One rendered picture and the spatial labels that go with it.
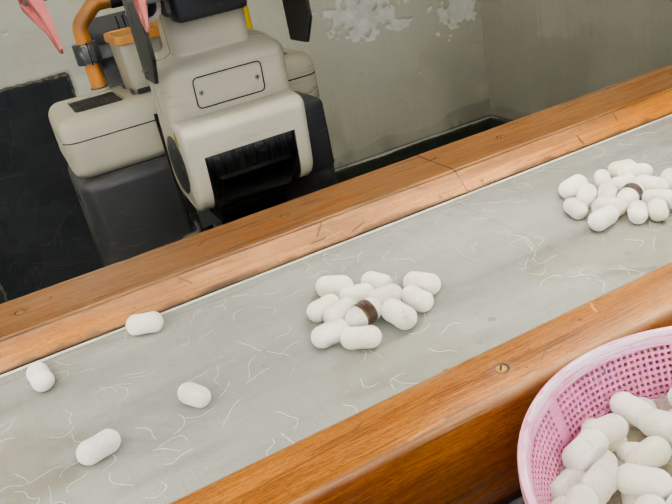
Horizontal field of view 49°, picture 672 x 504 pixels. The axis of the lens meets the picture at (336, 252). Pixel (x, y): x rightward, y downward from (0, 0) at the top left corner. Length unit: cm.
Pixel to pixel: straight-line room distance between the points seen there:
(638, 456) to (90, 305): 52
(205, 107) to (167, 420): 74
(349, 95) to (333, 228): 214
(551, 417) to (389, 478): 11
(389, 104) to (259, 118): 182
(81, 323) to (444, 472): 41
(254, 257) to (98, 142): 74
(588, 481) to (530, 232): 36
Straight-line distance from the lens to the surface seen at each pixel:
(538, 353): 55
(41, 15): 87
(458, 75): 319
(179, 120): 125
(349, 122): 295
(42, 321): 78
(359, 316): 63
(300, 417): 56
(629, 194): 80
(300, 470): 48
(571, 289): 67
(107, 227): 153
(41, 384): 70
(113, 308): 77
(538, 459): 48
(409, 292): 65
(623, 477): 49
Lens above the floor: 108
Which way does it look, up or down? 25 degrees down
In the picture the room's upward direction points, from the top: 12 degrees counter-clockwise
